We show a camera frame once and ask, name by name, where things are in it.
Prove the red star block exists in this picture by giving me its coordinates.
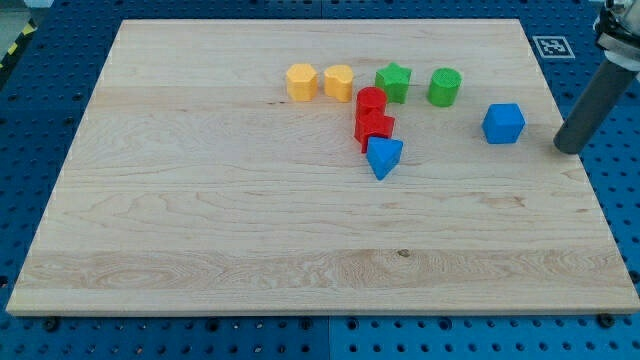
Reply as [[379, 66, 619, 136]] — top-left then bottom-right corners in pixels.
[[354, 109, 395, 153]]

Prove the blue triangle block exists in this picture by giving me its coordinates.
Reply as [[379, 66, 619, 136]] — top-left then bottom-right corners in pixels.
[[366, 136, 404, 180]]

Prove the blue cube block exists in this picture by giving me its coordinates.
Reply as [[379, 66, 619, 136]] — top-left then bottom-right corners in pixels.
[[482, 103, 526, 144]]

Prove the yellow heart block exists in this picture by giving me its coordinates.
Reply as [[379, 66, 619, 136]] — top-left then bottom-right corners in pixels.
[[324, 64, 354, 102]]

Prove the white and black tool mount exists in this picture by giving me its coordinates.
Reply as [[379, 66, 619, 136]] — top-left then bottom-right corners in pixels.
[[593, 0, 639, 73]]

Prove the yellow black hazard tape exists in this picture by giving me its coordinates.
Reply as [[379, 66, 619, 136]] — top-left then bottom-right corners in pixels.
[[1, 18, 38, 72]]

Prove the red cylinder block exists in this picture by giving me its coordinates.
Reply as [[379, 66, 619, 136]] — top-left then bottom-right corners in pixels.
[[356, 86, 387, 117]]

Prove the green star block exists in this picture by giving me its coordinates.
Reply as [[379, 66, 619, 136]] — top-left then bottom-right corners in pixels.
[[375, 62, 412, 104]]

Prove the green cylinder block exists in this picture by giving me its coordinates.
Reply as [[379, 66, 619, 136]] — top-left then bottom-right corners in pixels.
[[427, 68, 462, 107]]

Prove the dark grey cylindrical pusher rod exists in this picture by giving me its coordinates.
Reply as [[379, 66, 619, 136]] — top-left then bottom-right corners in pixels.
[[553, 59, 638, 155]]

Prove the light wooden board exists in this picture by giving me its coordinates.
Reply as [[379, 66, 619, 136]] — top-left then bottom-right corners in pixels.
[[7, 19, 639, 317]]

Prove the white fiducial marker tag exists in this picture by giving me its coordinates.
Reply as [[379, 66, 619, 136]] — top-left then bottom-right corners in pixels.
[[532, 35, 575, 59]]

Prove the yellow hexagon block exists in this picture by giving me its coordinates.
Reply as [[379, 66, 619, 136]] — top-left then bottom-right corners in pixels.
[[286, 63, 318, 101]]

